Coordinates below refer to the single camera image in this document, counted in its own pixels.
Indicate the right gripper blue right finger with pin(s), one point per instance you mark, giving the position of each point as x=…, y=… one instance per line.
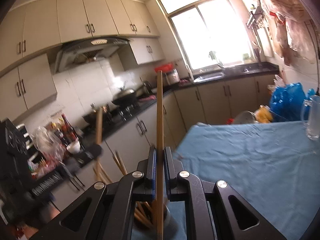
x=213, y=210

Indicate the person left hand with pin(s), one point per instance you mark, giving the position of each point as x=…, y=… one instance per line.
x=35, y=220

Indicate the white bowl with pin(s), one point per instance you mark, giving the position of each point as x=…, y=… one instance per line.
x=74, y=147

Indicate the clear glass mug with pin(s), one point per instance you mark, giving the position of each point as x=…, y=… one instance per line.
x=310, y=117

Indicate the upper kitchen cabinets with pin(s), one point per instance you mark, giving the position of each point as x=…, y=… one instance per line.
x=32, y=35

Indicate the dark sauce bottle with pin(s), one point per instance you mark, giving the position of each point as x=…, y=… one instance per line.
x=68, y=130

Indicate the blue towel table cloth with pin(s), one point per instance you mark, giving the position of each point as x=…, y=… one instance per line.
x=275, y=167

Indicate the wooden chopstick two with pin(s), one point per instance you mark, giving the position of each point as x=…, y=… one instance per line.
x=98, y=139

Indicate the range hood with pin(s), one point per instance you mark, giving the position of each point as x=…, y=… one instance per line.
x=79, y=52

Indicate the blue plastic bag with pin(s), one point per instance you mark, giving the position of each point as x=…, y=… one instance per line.
x=286, y=102

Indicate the wooden chopstick three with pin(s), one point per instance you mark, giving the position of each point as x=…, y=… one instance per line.
x=143, y=213

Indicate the wooden chopstick five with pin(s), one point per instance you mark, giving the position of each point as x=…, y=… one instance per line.
x=159, y=166

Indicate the black wok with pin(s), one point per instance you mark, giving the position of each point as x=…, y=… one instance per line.
x=125, y=97

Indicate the lower kitchen cabinets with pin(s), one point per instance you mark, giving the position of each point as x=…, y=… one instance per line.
x=212, y=103

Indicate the wooden chopstick one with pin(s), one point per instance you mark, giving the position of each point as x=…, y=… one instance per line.
x=119, y=162

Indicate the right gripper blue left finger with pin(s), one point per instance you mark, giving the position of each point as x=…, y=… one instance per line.
x=105, y=211

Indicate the kitchen cabinets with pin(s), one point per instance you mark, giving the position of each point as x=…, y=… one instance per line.
x=212, y=103
x=32, y=35

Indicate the steel pot red lid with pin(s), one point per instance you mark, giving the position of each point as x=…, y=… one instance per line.
x=170, y=74

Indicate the kitchen window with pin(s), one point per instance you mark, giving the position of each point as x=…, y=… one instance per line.
x=211, y=33

